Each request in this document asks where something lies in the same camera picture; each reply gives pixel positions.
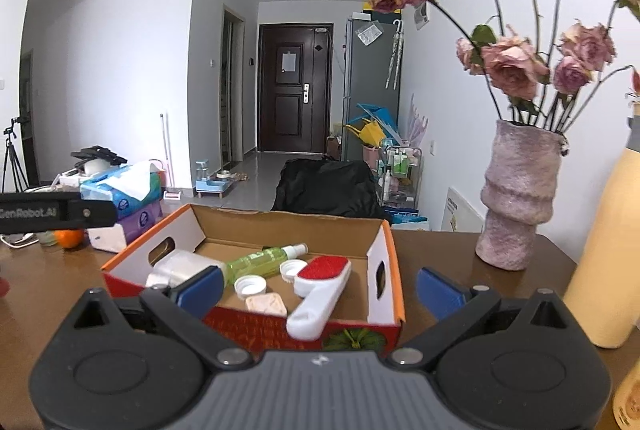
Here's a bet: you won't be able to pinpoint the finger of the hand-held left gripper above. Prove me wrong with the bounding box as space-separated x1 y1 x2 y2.
65 199 120 229

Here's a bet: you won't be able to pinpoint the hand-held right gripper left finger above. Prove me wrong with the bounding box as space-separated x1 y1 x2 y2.
62 266 253 371

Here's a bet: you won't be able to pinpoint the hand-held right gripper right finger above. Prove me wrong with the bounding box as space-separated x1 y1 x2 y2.
389 267 576 370

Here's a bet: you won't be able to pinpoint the grey tape roll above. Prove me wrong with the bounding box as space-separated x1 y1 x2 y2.
145 249 229 291

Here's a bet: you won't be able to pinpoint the white ribbed lid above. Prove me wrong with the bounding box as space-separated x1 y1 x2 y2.
233 275 269 301

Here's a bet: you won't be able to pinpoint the green spray bottle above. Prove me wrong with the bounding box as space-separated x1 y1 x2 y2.
224 243 309 286

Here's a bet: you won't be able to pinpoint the red cardboard box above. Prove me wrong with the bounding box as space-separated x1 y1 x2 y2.
101 203 406 356

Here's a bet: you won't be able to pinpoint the white screw cap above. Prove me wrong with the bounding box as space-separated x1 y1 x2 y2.
278 258 309 284

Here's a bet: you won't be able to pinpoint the red and white lint brush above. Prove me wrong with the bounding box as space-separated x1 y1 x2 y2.
285 255 352 341

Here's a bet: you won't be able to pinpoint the orange fruit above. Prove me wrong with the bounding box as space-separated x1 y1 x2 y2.
53 228 85 251

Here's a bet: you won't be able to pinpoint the blue tissue pack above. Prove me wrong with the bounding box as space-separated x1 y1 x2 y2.
79 160 164 221

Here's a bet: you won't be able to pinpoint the purple tissue pack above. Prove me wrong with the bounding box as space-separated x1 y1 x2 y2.
87 200 164 254

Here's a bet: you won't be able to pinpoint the black device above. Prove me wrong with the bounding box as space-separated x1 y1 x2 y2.
71 145 129 166

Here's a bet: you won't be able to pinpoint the black tripod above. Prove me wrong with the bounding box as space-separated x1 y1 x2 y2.
2 114 31 194

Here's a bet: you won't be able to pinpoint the white board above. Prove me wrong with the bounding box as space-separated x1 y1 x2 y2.
446 186 484 234

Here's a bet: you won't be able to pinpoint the white mop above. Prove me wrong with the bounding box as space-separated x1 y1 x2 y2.
159 112 184 201

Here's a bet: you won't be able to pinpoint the blue pet feeder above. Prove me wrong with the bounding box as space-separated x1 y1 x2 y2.
194 159 236 200

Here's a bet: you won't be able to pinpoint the pink textured vase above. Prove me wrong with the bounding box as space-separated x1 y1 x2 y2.
474 119 564 271

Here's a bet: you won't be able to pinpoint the metal trolley rack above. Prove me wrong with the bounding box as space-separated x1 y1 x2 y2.
377 139 425 206

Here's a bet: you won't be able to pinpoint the black bag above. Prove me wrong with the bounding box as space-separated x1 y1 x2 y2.
271 158 386 221

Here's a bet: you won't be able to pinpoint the yellow thermos jug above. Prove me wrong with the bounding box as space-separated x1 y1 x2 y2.
562 102 640 350

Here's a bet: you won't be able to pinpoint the yellow bear mug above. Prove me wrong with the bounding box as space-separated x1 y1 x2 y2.
612 362 640 430

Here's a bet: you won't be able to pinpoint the grey refrigerator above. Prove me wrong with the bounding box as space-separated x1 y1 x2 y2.
341 12 404 161

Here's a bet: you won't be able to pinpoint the dark brown door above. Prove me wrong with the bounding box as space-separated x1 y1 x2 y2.
257 23 334 155

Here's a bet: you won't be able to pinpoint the hanging clear umbrellas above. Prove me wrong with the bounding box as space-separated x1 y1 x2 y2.
384 19 405 90

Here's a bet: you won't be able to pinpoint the dried pink roses bouquet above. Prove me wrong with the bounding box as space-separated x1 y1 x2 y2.
362 0 640 132

